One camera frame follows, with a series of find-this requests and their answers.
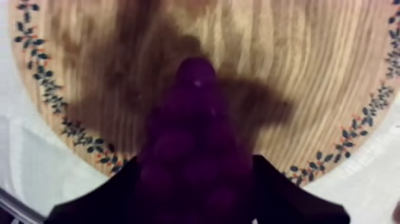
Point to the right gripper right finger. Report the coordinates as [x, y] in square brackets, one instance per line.
[287, 200]

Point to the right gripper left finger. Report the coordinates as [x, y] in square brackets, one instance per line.
[103, 200]

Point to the purple toy grapes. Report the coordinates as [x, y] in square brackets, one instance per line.
[193, 147]

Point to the round wooden board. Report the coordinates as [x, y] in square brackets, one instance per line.
[312, 78]

